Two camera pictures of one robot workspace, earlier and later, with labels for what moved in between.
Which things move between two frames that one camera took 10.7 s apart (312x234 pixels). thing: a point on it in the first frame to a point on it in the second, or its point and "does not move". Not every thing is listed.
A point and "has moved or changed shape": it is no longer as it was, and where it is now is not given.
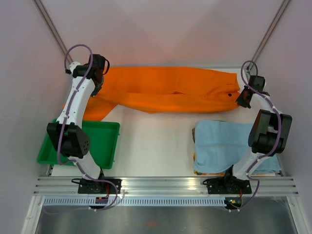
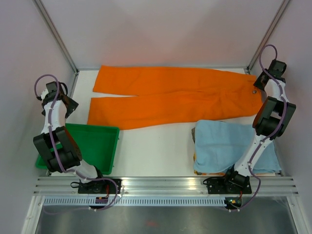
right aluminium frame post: x=250 y=66 does not move
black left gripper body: x=97 y=88 to x=71 y=107
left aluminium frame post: x=49 y=22 does not move
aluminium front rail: x=62 y=186 does not move
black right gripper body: x=241 y=101 to x=257 y=83
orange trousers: x=155 y=89 has moved or changed shape
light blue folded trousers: x=220 y=146 does not move
